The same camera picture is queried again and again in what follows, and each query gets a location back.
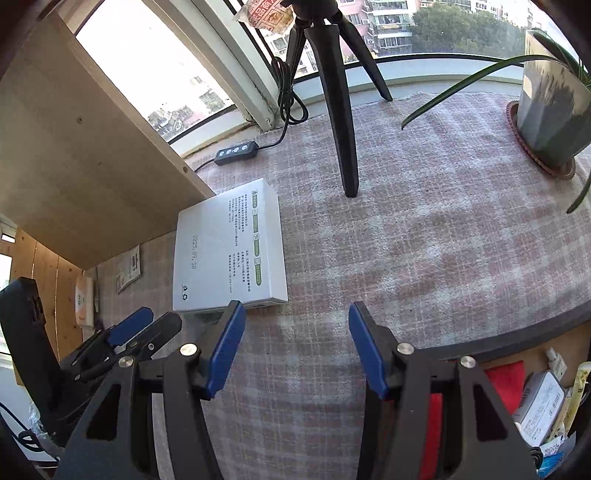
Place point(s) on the black inline cable controller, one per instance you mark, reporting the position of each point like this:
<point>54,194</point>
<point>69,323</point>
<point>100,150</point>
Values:
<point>244,151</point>

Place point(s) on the grey potted plant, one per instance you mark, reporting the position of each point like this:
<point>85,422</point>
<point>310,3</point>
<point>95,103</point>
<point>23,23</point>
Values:
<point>554,103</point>

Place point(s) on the white cardboard box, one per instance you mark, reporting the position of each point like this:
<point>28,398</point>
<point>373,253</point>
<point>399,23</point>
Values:
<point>230,247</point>

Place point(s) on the wooden cabinet panel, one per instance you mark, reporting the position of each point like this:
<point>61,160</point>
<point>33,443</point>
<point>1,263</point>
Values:
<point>81,171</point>

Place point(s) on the black tripod stand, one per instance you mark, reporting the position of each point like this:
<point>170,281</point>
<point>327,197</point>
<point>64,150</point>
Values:
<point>322,25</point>

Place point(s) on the red plant saucer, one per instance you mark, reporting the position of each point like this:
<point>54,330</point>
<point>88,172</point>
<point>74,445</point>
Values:
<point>561,170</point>

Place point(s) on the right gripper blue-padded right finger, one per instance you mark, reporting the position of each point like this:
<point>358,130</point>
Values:
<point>422,410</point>

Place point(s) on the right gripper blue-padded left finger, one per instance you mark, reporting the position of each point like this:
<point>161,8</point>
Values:
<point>114,436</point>

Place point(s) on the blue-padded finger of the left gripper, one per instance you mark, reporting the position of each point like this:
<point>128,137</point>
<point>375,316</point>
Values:
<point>128,328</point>
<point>152,338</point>

